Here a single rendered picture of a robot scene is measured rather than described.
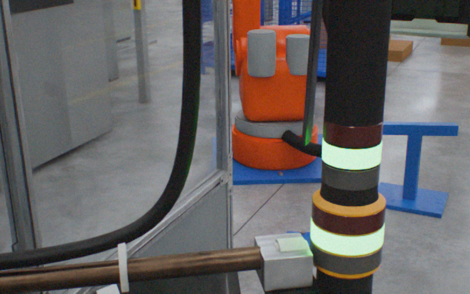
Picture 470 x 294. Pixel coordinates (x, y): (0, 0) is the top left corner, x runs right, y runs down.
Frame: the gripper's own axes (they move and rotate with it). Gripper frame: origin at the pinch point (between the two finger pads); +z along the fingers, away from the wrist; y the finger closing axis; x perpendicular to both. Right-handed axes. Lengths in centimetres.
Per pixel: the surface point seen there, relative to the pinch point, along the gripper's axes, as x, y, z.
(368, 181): -6.8, -1.4, 19.7
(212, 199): -72, 70, -99
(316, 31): 1.3, 2.2, 18.9
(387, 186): -163, 60, -338
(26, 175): -36, 70, -25
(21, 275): -11.4, 15.4, 29.9
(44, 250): -10.1, 14.4, 29.0
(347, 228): -9.4, -0.6, 20.8
